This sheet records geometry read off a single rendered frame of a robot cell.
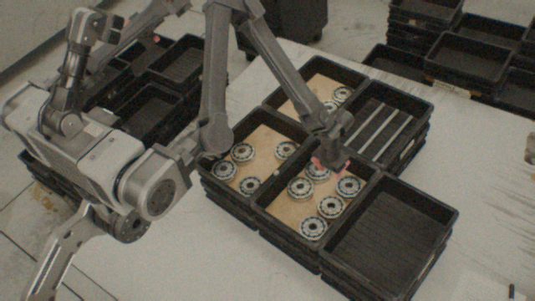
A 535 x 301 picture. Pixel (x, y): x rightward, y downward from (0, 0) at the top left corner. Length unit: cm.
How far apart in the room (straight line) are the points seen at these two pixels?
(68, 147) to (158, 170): 24
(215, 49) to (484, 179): 127
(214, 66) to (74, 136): 38
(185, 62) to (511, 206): 201
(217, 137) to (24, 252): 217
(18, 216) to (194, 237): 167
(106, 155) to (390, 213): 104
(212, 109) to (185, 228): 86
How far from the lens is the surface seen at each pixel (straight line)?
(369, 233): 167
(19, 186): 348
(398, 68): 312
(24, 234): 320
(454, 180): 201
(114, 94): 294
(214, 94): 116
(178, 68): 296
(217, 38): 121
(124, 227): 141
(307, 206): 173
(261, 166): 185
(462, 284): 178
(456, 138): 216
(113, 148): 110
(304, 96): 132
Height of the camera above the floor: 227
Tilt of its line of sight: 49 degrees down
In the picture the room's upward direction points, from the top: 10 degrees counter-clockwise
